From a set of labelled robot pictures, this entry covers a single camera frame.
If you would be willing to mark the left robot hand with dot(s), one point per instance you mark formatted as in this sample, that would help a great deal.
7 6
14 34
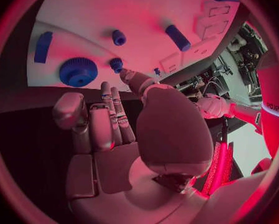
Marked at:
213 106

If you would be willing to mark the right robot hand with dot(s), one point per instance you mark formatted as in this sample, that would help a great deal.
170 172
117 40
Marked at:
172 130

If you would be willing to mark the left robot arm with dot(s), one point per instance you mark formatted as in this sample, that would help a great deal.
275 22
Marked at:
246 113

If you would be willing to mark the white task board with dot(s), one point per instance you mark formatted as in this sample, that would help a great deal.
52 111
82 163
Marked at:
130 9

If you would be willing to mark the blue small plug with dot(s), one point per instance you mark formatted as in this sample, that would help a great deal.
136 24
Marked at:
157 72

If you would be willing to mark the blue long cylinder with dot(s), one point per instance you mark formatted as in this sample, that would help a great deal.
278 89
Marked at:
178 38

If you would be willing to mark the blue small gear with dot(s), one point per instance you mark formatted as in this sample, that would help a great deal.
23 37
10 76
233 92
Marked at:
116 65

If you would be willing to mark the blue short peg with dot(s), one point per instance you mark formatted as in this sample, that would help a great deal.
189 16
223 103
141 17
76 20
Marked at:
119 37

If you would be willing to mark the blue large gear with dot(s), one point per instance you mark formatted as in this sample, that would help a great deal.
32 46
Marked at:
78 72

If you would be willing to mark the blue rectangular block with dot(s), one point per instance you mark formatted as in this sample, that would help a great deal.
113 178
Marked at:
43 47

